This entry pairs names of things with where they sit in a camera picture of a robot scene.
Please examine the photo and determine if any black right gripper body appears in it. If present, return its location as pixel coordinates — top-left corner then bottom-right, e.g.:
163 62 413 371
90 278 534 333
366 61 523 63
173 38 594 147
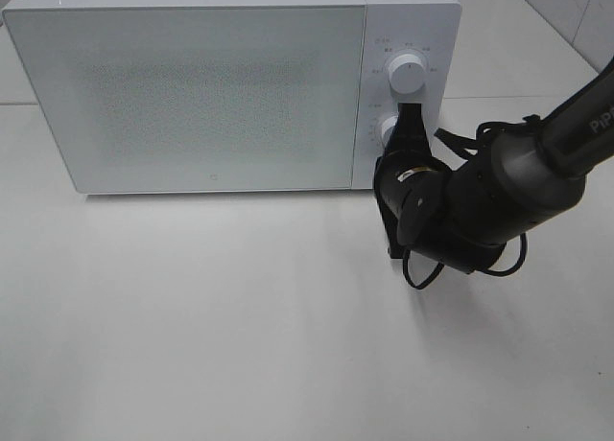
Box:
373 134 459 259

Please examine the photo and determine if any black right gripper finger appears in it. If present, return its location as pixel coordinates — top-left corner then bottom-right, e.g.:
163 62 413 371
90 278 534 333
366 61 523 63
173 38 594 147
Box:
391 103 426 139

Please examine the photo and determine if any white microwave door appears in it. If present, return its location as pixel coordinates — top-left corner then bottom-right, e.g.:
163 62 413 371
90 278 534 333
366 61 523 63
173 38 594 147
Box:
5 7 365 195

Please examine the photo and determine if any white round knob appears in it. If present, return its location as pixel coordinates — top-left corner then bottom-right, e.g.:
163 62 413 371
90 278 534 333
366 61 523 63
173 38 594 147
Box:
377 115 397 147
387 51 426 96

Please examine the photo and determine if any white microwave oven body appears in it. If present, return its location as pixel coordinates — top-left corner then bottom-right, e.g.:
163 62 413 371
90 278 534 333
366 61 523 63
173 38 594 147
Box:
1 0 461 194

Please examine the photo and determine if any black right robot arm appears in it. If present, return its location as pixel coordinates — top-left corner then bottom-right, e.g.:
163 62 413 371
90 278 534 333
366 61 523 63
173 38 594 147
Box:
373 66 613 275

